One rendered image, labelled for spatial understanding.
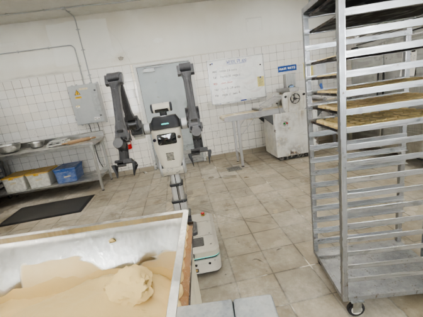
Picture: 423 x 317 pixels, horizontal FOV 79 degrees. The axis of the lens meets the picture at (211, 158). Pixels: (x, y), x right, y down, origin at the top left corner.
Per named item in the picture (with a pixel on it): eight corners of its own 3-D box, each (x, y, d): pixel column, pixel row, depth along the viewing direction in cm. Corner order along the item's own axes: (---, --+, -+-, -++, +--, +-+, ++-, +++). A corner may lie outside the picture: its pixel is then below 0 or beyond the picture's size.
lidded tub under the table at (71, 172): (55, 185, 451) (50, 170, 444) (65, 177, 496) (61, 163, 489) (78, 180, 455) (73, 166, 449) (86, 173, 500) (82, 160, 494)
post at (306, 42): (315, 255, 196) (303, 7, 153) (313, 252, 199) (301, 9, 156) (318, 254, 196) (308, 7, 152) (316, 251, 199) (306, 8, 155)
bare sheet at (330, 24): (340, 16, 117) (340, 12, 116) (309, 34, 155) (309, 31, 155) (479, -7, 114) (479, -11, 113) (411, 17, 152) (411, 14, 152)
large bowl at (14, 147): (-10, 157, 429) (-13, 149, 425) (5, 152, 466) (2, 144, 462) (15, 153, 432) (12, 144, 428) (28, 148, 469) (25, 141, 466)
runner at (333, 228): (315, 234, 188) (315, 230, 188) (313, 231, 191) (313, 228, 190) (405, 222, 185) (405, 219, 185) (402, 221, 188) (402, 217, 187)
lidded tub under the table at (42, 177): (28, 189, 447) (22, 175, 440) (41, 180, 492) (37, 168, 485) (51, 185, 451) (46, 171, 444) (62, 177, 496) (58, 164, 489)
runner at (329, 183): (313, 188, 179) (312, 184, 178) (311, 187, 182) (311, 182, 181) (407, 176, 176) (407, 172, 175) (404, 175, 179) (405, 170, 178)
